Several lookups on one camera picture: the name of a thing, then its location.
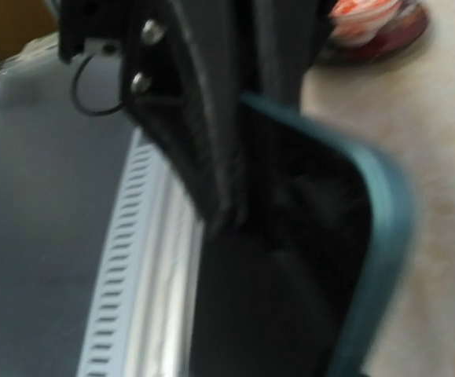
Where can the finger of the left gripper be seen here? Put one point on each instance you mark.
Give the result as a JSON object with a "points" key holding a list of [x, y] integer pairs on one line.
{"points": [[289, 35], [180, 81]]}

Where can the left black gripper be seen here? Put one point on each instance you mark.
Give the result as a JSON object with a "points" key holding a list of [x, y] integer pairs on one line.
{"points": [[98, 27]]}

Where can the teal phone diagonal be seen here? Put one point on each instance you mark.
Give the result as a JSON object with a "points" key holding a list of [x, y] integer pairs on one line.
{"points": [[301, 288]]}

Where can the red patterned round tin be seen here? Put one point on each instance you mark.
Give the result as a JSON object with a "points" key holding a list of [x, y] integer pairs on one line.
{"points": [[365, 32]]}

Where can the aluminium front rail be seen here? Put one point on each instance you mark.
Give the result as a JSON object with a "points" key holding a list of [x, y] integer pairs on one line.
{"points": [[141, 315]]}

